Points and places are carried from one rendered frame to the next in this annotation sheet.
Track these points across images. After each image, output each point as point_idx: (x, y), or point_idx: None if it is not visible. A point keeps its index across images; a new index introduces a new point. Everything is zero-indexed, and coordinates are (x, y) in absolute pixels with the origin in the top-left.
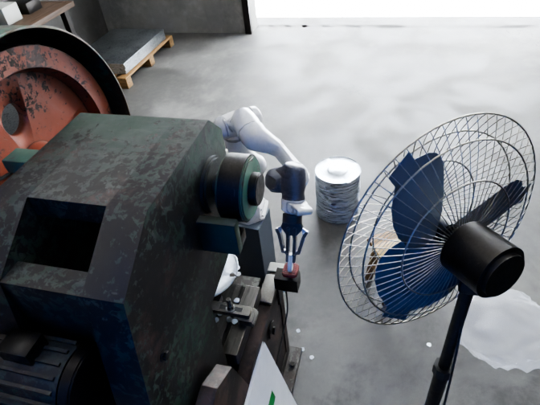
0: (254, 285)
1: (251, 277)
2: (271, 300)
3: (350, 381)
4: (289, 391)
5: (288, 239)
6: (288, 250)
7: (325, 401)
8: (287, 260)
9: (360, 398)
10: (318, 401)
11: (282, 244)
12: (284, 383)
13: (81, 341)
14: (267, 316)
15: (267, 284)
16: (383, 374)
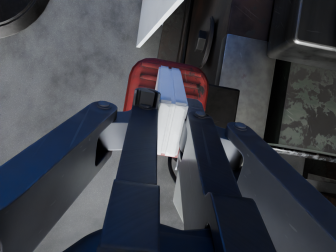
0: (297, 107)
1: (313, 146)
2: (229, 41)
3: (63, 103)
4: (155, 23)
5: (207, 192)
6: (195, 127)
7: (104, 70)
8: (190, 102)
9: (50, 77)
10: (114, 70)
11: (259, 159)
12: (164, 11)
13: None
14: (231, 1)
15: (250, 118)
16: (10, 117)
